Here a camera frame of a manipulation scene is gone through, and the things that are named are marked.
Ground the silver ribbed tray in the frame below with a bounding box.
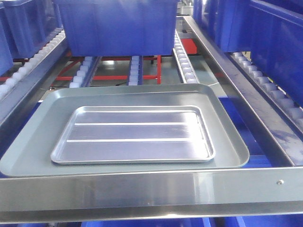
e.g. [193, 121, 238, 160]
[51, 105, 215, 165]

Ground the grey large tray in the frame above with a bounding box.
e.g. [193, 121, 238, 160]
[0, 84, 249, 177]

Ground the steel side rail right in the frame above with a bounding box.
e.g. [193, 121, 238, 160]
[182, 16, 303, 166]

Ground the large blue bin right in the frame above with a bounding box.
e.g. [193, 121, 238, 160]
[193, 0, 303, 105]

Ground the blue bin on rollers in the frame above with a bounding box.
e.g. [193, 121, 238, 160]
[54, 0, 178, 56]

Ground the steel shelf front bar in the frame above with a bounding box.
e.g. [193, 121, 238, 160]
[0, 167, 303, 223]

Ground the blue bin upper left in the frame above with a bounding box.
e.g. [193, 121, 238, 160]
[0, 0, 62, 75]

